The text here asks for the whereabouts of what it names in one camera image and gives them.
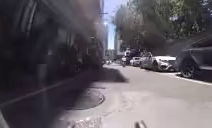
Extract pale car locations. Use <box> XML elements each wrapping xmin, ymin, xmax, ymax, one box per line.
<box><xmin>129</xmin><ymin>56</ymin><xmax>142</xmax><ymax>67</ymax></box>

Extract trees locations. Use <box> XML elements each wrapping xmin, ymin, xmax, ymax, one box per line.
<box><xmin>113</xmin><ymin>0</ymin><xmax>212</xmax><ymax>56</ymax></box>

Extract white car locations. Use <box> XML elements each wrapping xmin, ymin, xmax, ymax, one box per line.
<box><xmin>138</xmin><ymin>52</ymin><xmax>178</xmax><ymax>73</ymax></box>

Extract pale distant building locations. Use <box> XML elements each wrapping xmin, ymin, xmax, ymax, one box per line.
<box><xmin>113</xmin><ymin>31</ymin><xmax>123</xmax><ymax>56</ymax></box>

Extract dark grey car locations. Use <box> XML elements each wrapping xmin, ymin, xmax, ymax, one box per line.
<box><xmin>175</xmin><ymin>32</ymin><xmax>212</xmax><ymax>83</ymax></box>

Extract round manhole cover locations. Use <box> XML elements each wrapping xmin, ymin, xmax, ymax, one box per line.
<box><xmin>64</xmin><ymin>87</ymin><xmax>106</xmax><ymax>111</ymax></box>

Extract dark building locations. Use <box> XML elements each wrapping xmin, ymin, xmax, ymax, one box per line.
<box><xmin>0</xmin><ymin>0</ymin><xmax>108</xmax><ymax>101</ymax></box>

